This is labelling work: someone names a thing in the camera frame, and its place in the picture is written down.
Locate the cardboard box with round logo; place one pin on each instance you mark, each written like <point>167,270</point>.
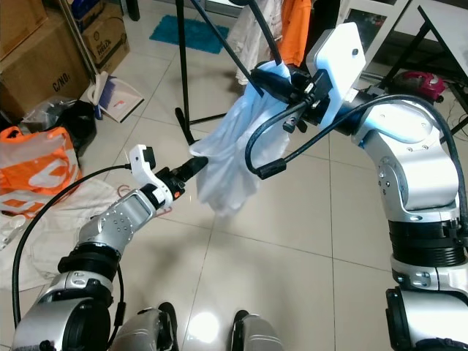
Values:
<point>106,36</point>

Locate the grey robot leg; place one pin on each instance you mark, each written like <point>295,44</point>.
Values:
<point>150,333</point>
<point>263,335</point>

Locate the black clothes rack silver rail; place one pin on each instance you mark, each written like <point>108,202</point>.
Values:
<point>180,58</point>

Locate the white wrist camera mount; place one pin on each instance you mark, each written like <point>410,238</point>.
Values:
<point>336,58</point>
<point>140,164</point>

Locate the thin white shirt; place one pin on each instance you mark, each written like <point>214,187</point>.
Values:
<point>227,161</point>

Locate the cardboard box with C/NO print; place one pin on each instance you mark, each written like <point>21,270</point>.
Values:
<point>51,80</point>

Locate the teal floor mat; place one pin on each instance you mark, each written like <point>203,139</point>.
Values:
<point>197,36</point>

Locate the grey right robot leg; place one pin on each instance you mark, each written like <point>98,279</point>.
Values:
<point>263,335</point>

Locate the orange white shopping bag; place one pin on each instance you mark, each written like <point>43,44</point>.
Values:
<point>29,175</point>

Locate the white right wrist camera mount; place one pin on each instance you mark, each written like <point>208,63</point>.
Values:
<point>336,58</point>

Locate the off-white pocketed garment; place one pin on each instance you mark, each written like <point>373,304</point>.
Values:
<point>238,33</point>

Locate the plain cardboard box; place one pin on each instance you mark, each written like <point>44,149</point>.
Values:
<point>22,36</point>

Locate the pink vacuum cleaner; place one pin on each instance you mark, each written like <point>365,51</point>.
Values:
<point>424,86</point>

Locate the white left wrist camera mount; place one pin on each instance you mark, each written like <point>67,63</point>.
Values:
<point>140,164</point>

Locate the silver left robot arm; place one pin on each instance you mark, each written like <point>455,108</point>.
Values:
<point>124,227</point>

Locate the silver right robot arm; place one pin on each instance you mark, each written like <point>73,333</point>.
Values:
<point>409,168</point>

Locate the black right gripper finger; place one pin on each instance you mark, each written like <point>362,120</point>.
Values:
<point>279,82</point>

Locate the orange shirt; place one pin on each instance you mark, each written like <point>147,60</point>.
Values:
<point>296,29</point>

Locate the black plastic bag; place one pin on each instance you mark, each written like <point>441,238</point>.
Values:
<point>77,124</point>

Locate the white folding table black legs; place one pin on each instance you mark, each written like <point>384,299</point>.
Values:
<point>450,11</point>

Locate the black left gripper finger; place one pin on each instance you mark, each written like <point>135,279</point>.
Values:
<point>192,176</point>
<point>192,166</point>

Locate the grey left robot leg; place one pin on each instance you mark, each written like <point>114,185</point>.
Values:
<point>150,333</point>

